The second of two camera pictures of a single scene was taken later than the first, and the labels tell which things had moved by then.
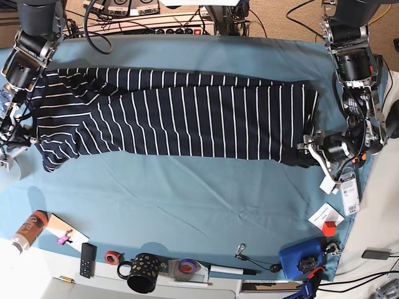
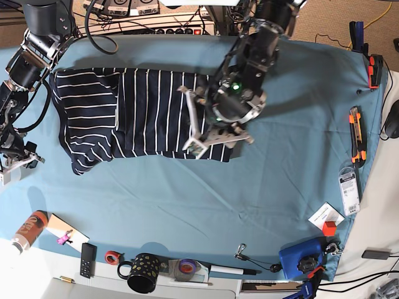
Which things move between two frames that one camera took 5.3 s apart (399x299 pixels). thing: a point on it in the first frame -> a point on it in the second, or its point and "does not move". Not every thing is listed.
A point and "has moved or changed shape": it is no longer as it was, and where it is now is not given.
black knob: x=307 y=264 does not move
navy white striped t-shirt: x=219 y=115 has moved or changed shape
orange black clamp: x=379 y=61 does not move
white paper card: x=326 y=213 does not move
